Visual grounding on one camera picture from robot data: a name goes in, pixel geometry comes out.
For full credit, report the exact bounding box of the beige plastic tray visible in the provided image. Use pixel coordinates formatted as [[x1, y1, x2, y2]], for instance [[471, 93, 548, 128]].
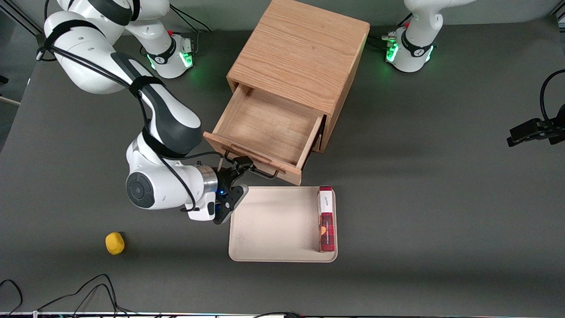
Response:
[[228, 186, 338, 263]]

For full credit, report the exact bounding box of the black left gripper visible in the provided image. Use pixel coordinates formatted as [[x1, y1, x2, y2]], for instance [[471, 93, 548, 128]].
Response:
[[506, 104, 565, 148]]

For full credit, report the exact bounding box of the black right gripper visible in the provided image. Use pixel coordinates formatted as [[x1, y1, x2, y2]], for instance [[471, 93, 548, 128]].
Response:
[[216, 155, 256, 196]]

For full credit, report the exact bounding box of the wooden drawer cabinet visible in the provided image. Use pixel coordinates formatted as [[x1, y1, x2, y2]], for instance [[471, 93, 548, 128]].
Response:
[[226, 0, 370, 153]]

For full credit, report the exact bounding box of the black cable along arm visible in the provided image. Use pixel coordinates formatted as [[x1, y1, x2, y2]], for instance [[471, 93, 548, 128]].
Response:
[[37, 20, 226, 213]]

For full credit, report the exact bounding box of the yellow lemon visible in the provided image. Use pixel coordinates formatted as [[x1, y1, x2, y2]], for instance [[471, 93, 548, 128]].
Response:
[[105, 232, 125, 256]]

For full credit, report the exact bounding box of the black looped cable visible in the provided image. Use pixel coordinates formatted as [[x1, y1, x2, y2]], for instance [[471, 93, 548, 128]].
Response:
[[539, 69, 565, 125]]

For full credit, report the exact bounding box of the red and white cookie box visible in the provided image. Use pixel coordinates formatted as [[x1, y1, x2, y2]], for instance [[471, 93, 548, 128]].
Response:
[[317, 185, 335, 253]]

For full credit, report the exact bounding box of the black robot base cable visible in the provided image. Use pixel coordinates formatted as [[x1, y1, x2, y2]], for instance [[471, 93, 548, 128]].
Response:
[[367, 12, 413, 50], [169, 5, 212, 34]]

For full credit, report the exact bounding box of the black floor cable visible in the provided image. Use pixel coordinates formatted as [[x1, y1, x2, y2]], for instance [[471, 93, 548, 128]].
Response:
[[37, 274, 135, 317], [253, 311, 306, 318], [0, 279, 23, 317]]

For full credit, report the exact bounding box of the wooden drawer with black handle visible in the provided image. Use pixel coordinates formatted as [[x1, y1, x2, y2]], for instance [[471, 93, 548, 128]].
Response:
[[203, 83, 325, 186]]

